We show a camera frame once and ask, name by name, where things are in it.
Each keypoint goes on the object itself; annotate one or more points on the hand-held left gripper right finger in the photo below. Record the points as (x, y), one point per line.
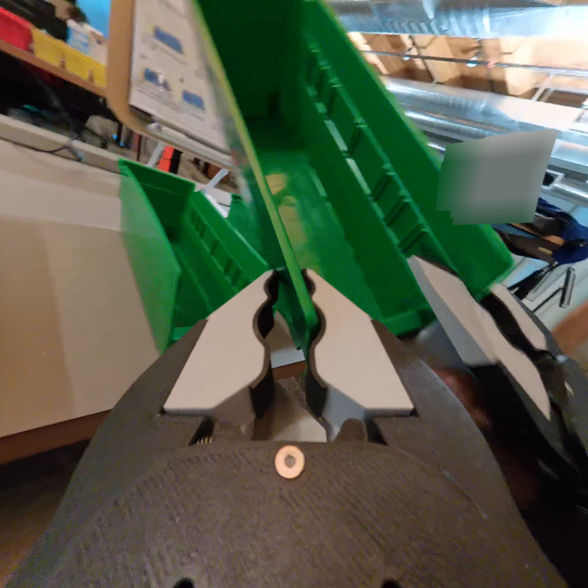
(363, 367)

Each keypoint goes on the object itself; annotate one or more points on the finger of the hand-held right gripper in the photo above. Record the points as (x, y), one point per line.
(523, 321)
(459, 312)

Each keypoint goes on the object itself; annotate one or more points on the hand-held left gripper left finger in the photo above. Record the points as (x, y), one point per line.
(216, 363)

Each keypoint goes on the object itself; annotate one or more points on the green plastic bin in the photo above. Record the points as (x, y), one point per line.
(206, 257)
(321, 206)

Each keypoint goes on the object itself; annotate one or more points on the white clipboard stand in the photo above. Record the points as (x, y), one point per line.
(216, 179)

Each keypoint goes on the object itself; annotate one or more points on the instruction sheet on clipboard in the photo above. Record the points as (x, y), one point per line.
(118, 69)

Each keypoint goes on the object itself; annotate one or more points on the small yellow bin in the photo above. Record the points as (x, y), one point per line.
(85, 69)
(46, 46)

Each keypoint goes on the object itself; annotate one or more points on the red plastic bin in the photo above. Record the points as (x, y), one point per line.
(13, 27)

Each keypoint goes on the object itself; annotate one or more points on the silver ventilation duct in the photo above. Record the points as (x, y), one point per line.
(482, 115)
(459, 20)

